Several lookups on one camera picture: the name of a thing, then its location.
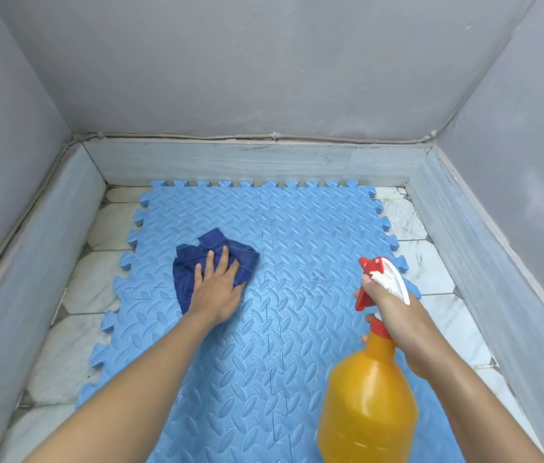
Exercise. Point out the person's right hand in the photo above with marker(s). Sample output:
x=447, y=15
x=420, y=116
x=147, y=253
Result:
x=409, y=330

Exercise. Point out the person's left hand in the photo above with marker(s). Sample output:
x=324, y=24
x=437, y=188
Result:
x=216, y=296

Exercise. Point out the person's right thumb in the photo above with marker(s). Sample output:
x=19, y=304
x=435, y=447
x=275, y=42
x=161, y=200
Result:
x=379, y=290

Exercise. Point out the person's left little finger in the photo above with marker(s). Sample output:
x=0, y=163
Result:
x=198, y=274

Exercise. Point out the person's left middle finger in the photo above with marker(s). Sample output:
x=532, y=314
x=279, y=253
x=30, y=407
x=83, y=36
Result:
x=224, y=261

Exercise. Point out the dark blue cleaning cloth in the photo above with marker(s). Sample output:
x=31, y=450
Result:
x=190, y=269

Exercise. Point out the orange spray bottle red trigger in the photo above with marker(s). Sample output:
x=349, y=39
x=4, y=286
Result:
x=366, y=405

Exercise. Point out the person's left forearm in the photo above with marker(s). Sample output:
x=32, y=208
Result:
x=129, y=395

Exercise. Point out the person's right forearm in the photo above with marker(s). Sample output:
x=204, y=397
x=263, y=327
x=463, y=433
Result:
x=474, y=414

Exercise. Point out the light blue foam mat tile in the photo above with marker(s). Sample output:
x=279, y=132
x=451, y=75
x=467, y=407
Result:
x=310, y=327
x=190, y=214
x=233, y=380
x=320, y=236

